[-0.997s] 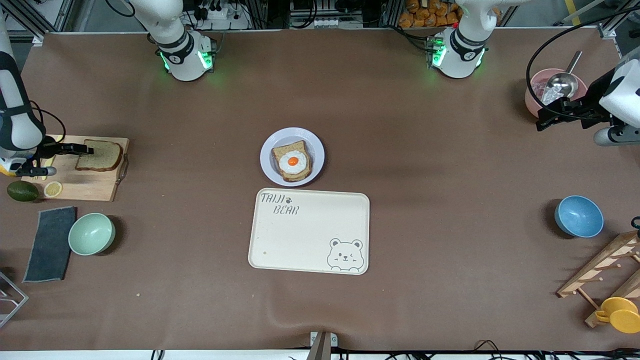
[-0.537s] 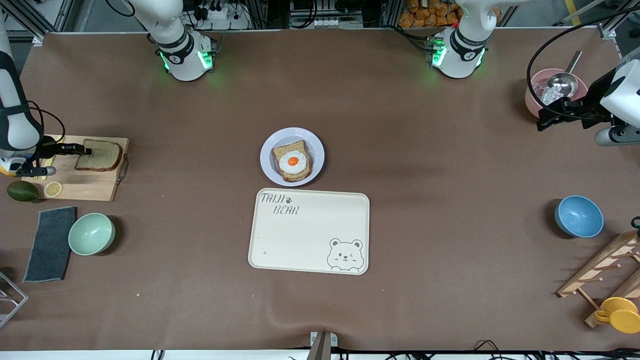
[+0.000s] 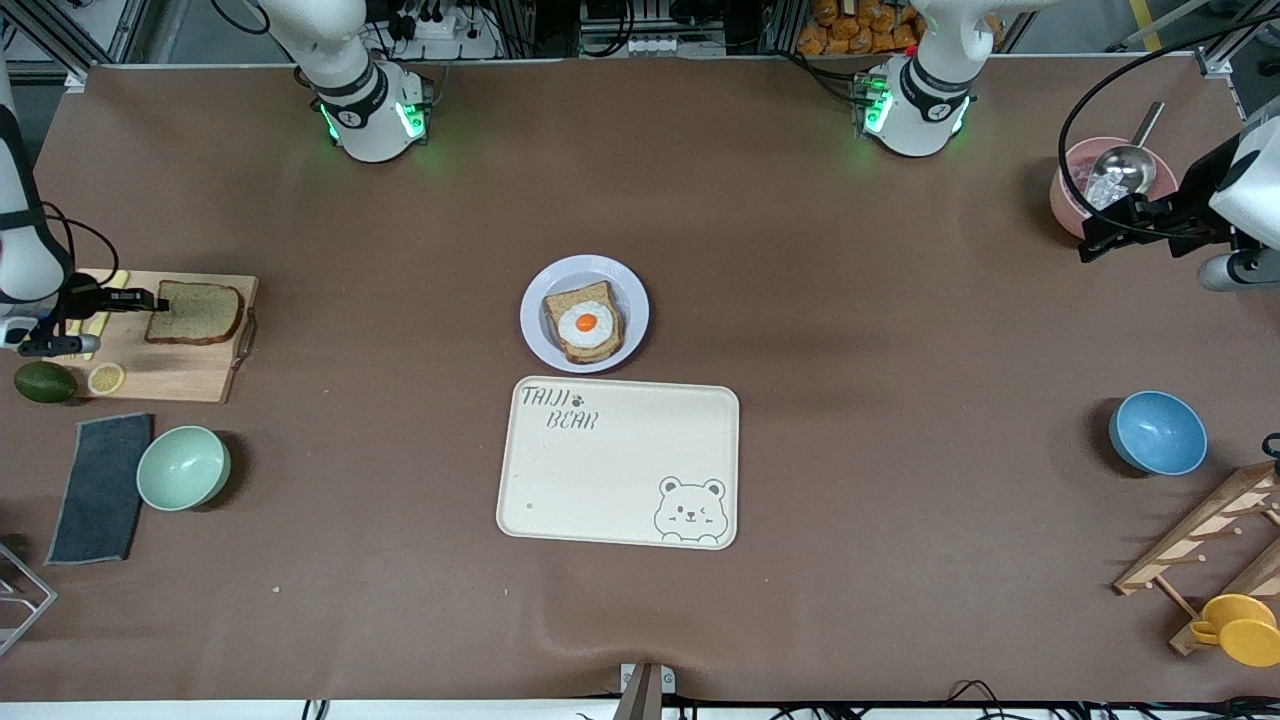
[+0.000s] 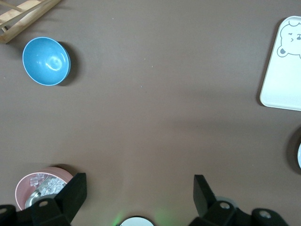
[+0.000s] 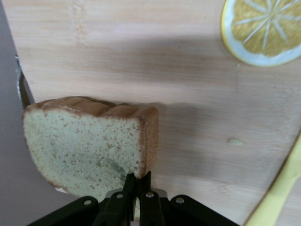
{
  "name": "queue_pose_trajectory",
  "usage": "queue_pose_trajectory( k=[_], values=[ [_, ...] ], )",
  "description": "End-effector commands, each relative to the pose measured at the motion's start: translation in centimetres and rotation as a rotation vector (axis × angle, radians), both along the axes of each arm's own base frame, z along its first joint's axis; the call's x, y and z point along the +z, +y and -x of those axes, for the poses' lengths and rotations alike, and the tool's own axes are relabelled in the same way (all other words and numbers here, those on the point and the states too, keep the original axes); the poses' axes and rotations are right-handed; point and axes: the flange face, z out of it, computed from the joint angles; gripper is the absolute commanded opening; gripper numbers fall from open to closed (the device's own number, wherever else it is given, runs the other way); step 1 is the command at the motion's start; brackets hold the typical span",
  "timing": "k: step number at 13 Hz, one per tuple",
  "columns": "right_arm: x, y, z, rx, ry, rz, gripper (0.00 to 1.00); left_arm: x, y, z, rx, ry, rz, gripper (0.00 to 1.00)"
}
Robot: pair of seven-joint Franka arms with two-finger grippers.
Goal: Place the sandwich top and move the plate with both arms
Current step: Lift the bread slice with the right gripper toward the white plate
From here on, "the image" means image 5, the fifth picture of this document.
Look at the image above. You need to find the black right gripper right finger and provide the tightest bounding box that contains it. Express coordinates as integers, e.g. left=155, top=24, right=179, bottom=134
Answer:
left=138, top=170, right=240, bottom=226

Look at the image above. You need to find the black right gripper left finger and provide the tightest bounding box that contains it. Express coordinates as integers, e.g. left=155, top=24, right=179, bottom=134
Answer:
left=28, top=173, right=138, bottom=226

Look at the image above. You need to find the lemon slice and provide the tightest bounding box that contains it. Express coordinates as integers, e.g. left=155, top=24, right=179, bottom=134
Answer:
left=221, top=0, right=301, bottom=67

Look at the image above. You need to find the plain bread slice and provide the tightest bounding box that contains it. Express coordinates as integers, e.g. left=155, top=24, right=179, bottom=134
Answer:
left=23, top=96, right=159, bottom=203

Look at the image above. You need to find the yellow plastic knife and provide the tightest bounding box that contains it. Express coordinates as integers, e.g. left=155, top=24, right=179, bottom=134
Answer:
left=244, top=135, right=301, bottom=226

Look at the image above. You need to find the wooden cutting board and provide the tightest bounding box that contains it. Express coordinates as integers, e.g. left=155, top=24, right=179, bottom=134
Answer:
left=3, top=0, right=301, bottom=226

